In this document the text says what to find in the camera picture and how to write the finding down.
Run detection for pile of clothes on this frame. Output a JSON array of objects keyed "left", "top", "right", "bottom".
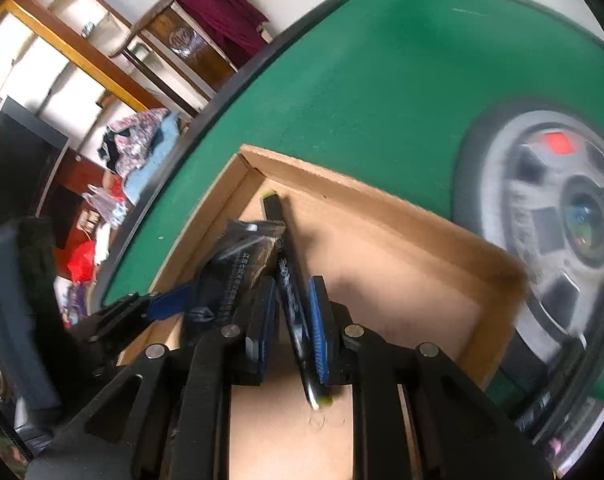
[{"left": 97, "top": 107, "right": 183, "bottom": 201}]

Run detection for clear plastic bag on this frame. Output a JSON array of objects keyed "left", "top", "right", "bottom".
[{"left": 84, "top": 185, "right": 128, "bottom": 226}]

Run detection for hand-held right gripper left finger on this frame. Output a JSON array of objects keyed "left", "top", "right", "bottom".
[{"left": 27, "top": 275, "right": 277, "bottom": 480}]

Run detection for black television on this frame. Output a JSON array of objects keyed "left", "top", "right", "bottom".
[{"left": 0, "top": 95, "right": 70, "bottom": 221}]

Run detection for round grey table centre panel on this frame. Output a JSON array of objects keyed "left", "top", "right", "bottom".
[{"left": 452, "top": 100, "right": 604, "bottom": 446}]

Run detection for wooden shelf cabinet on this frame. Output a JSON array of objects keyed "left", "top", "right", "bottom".
[{"left": 0, "top": 0, "right": 183, "bottom": 126}]

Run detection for black foil packet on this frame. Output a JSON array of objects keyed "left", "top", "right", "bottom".
[{"left": 182, "top": 219, "right": 287, "bottom": 346}]

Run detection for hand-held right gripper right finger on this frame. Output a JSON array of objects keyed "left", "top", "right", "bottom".
[{"left": 308, "top": 275, "right": 553, "bottom": 480}]

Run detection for black pen green ends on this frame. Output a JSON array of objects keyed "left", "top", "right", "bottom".
[{"left": 262, "top": 191, "right": 331, "bottom": 409}]

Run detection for dark red wooden cabinet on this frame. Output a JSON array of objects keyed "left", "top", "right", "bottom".
[{"left": 44, "top": 147, "right": 108, "bottom": 251}]

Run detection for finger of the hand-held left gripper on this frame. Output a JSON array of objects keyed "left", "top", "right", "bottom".
[{"left": 74, "top": 282, "right": 205, "bottom": 357}]

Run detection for cardboard box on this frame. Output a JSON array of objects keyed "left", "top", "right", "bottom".
[{"left": 117, "top": 144, "right": 530, "bottom": 480}]

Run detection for maroon cloth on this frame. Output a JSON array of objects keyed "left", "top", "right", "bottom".
[{"left": 173, "top": 0, "right": 270, "bottom": 68}]

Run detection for red plastic bag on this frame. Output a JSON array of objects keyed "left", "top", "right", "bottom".
[{"left": 67, "top": 240, "right": 98, "bottom": 283}]

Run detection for carved wooden chair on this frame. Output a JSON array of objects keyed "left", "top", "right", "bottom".
[{"left": 107, "top": 0, "right": 243, "bottom": 116}]

